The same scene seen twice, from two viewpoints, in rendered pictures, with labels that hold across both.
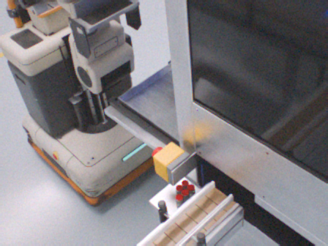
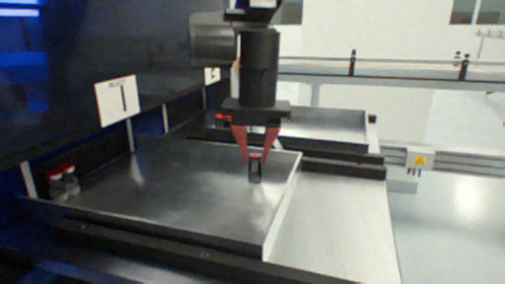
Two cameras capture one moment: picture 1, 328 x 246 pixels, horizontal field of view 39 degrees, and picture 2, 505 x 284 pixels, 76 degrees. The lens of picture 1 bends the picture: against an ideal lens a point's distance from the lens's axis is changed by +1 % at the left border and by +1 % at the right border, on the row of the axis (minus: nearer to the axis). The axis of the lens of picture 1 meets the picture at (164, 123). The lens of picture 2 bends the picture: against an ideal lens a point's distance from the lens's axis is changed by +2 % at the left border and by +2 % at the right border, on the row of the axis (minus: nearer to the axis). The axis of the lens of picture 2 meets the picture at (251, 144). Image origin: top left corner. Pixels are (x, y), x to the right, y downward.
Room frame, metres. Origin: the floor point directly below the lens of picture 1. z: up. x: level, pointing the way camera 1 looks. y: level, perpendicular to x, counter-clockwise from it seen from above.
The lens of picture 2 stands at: (1.68, -0.56, 1.13)
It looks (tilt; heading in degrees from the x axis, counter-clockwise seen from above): 21 degrees down; 145
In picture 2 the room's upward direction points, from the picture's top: straight up
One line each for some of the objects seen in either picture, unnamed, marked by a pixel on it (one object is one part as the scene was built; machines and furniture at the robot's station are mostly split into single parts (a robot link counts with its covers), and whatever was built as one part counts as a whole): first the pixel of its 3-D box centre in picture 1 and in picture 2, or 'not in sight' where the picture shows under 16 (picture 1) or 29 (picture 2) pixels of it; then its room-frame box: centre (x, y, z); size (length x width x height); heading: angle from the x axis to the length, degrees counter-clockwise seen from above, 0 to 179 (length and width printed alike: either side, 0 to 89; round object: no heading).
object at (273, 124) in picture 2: not in sight; (256, 136); (1.30, -0.28, 0.96); 0.07 x 0.07 x 0.09; 52
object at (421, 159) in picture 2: not in sight; (418, 159); (0.96, 0.93, 0.50); 0.12 x 0.05 x 0.09; 38
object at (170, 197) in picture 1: (181, 202); not in sight; (0.76, -0.02, 0.87); 0.14 x 0.13 x 0.02; 38
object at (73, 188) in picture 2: not in sight; (69, 178); (1.17, -0.54, 0.90); 0.02 x 0.02 x 0.05; 38
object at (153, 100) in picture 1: (179, 104); (292, 124); (1.13, -0.06, 0.90); 0.34 x 0.26 x 0.04; 38
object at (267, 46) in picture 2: not in sight; (255, 48); (1.30, -0.29, 1.09); 0.07 x 0.06 x 0.07; 67
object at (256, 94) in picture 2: not in sight; (257, 91); (1.30, -0.28, 1.03); 0.10 x 0.07 x 0.07; 52
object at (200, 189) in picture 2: not in sight; (180, 180); (1.25, -0.40, 0.90); 0.34 x 0.26 x 0.04; 38
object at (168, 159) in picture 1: (171, 163); not in sight; (0.80, -0.01, 0.99); 0.08 x 0.07 x 0.07; 38
